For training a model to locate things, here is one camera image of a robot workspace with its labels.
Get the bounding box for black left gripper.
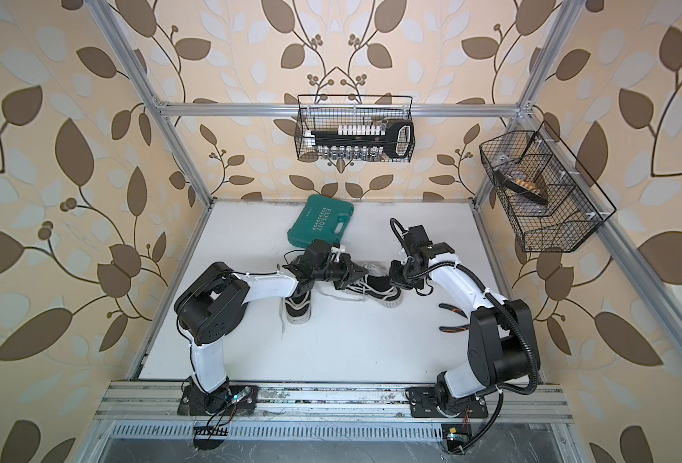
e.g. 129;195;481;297
311;253;370;289

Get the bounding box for black white sneaker with laces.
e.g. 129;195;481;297
284;286;312;324

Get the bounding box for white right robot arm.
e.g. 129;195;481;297
389;218;541;417

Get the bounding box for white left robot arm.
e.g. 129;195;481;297
173;240;368;415

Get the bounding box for green plastic tool case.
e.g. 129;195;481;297
287;195;355;249

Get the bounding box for orange black pliers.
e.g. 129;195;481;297
437;302;472;334

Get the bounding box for black socket bit holder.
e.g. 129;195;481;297
304;120;415;162

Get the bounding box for brush in right basket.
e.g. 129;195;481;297
498;172;549;206

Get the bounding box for back wire basket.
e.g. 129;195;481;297
294;93;415;163

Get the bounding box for wire basket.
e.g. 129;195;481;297
294;93;415;163
479;122;617;253

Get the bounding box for right wire basket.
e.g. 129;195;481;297
479;122;617;253

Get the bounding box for black corrugated cable conduit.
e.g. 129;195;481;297
389;217;542;453

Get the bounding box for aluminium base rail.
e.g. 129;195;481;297
94;381;574;444

